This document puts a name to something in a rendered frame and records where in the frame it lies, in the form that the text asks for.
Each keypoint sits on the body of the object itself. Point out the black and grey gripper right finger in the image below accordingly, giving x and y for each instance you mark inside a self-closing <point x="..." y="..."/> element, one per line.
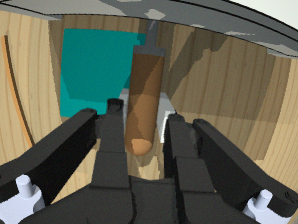
<point x="237" y="179"/>

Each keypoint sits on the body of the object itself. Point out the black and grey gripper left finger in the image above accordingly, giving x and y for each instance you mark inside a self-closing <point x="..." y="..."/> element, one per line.
<point x="32" y="181"/>

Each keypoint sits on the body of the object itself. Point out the wooden handle with grey metal rod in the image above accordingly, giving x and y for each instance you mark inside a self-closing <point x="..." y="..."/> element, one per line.
<point x="144" y="93"/>

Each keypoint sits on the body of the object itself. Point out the teal square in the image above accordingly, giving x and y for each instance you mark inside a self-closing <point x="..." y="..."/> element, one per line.
<point x="95" y="66"/>

